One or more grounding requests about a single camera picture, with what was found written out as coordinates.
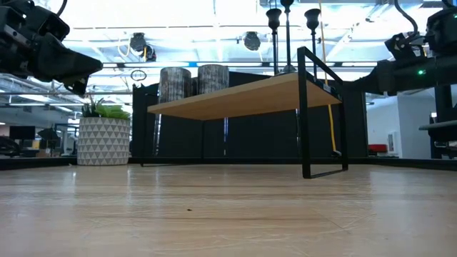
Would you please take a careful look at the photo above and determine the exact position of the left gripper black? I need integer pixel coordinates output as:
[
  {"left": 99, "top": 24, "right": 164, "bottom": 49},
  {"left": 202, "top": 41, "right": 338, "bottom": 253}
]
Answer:
[{"left": 0, "top": 0, "right": 104, "bottom": 96}]

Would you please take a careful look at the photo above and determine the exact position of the black partition screen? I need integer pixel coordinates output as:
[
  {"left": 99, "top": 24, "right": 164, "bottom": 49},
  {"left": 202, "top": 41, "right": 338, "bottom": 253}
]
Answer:
[{"left": 131, "top": 70, "right": 369, "bottom": 161}]

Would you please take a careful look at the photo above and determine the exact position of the wooden shelf riser black frame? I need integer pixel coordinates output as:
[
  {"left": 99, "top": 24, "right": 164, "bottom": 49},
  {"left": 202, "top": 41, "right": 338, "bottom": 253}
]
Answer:
[{"left": 140, "top": 46, "right": 350, "bottom": 180}]

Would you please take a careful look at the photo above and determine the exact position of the black ceiling spotlight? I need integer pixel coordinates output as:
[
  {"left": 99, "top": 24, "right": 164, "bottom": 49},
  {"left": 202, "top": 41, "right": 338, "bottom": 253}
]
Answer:
[
  {"left": 129, "top": 31, "right": 148, "bottom": 54},
  {"left": 142, "top": 44, "right": 158, "bottom": 64},
  {"left": 242, "top": 31, "right": 262, "bottom": 52}
]

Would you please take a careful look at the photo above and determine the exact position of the grey side desk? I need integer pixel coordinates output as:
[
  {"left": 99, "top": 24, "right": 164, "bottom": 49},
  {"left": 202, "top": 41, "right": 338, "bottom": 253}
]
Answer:
[{"left": 418, "top": 119, "right": 457, "bottom": 160}]

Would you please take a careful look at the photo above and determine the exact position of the succulent in triangle-patterned pot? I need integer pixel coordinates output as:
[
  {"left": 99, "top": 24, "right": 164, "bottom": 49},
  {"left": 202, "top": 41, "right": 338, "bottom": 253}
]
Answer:
[{"left": 76, "top": 95, "right": 132, "bottom": 167}]

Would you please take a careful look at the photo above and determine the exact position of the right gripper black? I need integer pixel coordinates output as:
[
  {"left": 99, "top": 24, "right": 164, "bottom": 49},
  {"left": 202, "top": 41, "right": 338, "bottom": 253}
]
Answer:
[{"left": 344, "top": 59, "right": 417, "bottom": 96}]

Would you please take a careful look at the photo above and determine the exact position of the hanging black ring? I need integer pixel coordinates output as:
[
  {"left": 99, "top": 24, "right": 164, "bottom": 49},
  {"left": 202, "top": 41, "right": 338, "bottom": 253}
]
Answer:
[{"left": 129, "top": 69, "right": 148, "bottom": 82}]

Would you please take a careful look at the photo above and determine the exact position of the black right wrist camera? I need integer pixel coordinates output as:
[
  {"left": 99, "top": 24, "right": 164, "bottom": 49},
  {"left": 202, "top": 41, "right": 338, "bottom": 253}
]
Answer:
[{"left": 384, "top": 31, "right": 426, "bottom": 61}]

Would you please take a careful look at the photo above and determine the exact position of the black office chair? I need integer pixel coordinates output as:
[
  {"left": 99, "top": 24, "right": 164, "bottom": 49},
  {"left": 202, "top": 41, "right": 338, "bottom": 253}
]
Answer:
[{"left": 0, "top": 136, "right": 21, "bottom": 158}]

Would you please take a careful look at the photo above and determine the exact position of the black aluminium table frame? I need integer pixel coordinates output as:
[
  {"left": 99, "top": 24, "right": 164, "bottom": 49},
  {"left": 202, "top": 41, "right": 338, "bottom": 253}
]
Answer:
[{"left": 0, "top": 156, "right": 457, "bottom": 172}]

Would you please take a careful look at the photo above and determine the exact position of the hanging yellow cable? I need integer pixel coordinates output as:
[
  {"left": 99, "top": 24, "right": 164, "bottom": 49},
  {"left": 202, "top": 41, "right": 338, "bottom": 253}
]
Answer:
[{"left": 316, "top": 0, "right": 339, "bottom": 155}]

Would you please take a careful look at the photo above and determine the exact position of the small black computer monitor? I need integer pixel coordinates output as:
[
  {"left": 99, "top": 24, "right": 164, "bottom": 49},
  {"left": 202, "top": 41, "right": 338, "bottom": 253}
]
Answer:
[{"left": 9, "top": 125, "right": 36, "bottom": 141}]

